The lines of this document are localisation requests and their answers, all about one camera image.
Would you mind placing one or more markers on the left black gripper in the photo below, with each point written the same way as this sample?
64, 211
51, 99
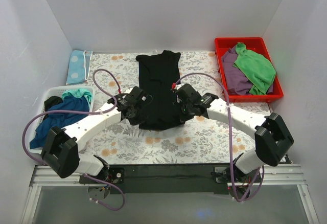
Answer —
142, 98

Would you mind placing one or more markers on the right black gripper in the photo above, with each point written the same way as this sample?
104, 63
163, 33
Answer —
180, 101

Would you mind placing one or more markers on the black t-shirt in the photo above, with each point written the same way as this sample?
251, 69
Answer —
157, 73

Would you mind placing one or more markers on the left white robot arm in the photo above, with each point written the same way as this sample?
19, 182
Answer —
63, 146

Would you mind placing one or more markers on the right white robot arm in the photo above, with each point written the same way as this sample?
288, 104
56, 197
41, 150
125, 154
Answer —
271, 135

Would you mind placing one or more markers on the floral table mat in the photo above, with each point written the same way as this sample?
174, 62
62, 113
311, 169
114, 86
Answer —
199, 140

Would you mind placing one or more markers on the purple t-shirt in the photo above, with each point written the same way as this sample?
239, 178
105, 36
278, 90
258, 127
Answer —
237, 82

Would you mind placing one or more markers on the teal t-shirt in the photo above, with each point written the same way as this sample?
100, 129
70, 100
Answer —
78, 93

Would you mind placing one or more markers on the blue polka dot cloth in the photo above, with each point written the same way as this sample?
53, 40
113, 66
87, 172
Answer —
79, 67

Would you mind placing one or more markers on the green t-shirt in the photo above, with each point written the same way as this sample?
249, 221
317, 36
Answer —
258, 69

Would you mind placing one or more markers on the white laundry basket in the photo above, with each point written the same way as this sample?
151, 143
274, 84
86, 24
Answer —
43, 124

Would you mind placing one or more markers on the red plastic bin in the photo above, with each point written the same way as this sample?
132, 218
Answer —
223, 44

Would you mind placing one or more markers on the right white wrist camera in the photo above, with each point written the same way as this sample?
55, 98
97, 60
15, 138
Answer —
175, 87

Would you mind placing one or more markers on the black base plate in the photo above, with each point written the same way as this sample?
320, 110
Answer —
170, 178

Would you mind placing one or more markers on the aluminium mounting rail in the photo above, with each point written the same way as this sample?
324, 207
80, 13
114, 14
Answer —
281, 196

